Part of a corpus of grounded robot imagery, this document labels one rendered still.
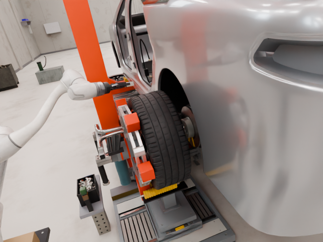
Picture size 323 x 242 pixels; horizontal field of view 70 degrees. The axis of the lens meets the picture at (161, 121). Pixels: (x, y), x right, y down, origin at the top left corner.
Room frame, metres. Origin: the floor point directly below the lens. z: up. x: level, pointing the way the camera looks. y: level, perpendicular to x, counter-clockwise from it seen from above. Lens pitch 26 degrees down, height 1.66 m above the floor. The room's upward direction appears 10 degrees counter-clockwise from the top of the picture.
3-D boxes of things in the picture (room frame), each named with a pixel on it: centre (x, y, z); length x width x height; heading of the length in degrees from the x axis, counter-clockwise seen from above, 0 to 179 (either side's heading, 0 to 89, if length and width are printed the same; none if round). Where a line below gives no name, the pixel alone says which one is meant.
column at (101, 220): (1.47, 0.66, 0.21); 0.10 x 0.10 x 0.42; 14
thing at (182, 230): (1.44, 0.06, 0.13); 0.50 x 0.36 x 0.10; 14
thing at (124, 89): (3.82, 0.60, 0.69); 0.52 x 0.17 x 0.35; 104
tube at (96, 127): (1.44, 0.36, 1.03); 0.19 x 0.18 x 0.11; 104
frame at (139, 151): (1.37, 0.22, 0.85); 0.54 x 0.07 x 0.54; 14
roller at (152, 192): (1.28, 0.09, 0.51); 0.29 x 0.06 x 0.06; 104
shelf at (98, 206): (1.44, 0.66, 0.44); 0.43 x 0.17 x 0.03; 14
